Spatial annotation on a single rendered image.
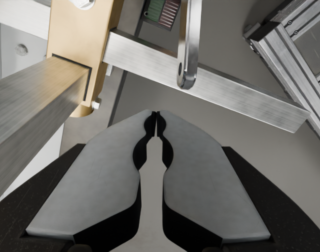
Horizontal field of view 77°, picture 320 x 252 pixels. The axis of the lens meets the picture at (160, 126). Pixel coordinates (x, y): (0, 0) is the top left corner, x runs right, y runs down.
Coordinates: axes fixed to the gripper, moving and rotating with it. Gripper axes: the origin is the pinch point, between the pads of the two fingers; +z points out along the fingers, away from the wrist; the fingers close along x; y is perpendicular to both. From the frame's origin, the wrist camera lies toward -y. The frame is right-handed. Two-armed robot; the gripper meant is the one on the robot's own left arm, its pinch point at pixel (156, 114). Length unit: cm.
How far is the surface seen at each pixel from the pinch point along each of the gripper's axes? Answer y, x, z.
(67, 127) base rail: 14.3, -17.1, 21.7
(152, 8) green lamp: -5.3, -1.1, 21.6
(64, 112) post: 1.9, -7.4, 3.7
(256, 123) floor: 52, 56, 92
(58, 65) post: -0.9, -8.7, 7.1
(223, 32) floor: 4, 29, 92
